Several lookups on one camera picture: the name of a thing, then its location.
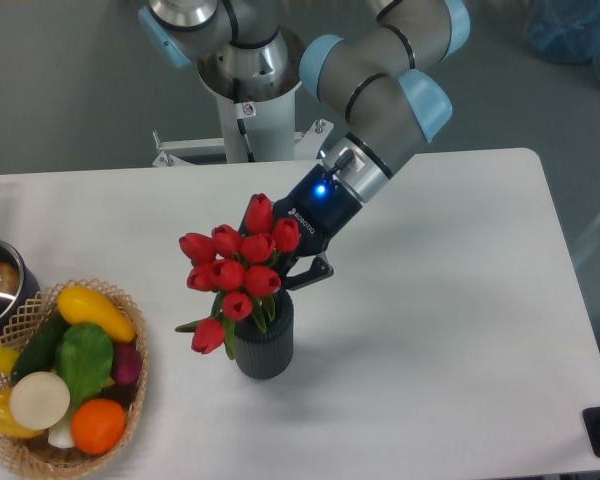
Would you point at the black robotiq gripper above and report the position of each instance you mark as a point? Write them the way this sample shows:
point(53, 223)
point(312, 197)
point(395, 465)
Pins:
point(322, 206)

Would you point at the red tulip bouquet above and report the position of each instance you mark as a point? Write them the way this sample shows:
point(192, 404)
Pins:
point(241, 271)

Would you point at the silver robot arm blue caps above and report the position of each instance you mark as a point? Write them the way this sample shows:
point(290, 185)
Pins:
point(378, 85)

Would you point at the dark grey ribbed vase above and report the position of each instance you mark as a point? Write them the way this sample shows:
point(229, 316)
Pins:
point(264, 355)

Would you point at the purple red onion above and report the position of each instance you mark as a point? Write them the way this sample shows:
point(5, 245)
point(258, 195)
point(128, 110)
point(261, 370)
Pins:
point(127, 364)

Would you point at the yellow squash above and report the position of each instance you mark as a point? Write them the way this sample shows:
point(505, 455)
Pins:
point(79, 304)

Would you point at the green lettuce leaf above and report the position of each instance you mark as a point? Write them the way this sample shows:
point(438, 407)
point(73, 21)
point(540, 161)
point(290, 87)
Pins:
point(84, 360)

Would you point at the woven wicker basket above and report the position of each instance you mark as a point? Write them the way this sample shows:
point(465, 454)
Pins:
point(35, 458)

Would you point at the orange fruit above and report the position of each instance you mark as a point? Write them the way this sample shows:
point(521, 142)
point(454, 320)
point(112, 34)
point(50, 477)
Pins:
point(98, 425)

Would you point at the dark green cucumber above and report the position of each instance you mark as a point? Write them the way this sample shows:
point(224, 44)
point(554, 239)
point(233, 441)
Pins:
point(40, 351)

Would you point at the white round radish slice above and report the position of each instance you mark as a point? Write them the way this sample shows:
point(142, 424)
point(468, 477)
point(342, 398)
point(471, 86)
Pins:
point(39, 401)

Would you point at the white green onion stalk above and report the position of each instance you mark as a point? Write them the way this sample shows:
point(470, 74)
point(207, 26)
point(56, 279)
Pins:
point(60, 435)

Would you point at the yellow bell pepper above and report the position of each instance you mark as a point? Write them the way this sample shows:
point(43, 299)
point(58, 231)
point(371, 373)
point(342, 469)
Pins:
point(8, 425)

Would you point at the blue plastic bag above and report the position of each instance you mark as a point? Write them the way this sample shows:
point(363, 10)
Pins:
point(565, 32)

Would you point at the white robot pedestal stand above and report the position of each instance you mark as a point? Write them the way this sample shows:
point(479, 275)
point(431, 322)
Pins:
point(252, 131)

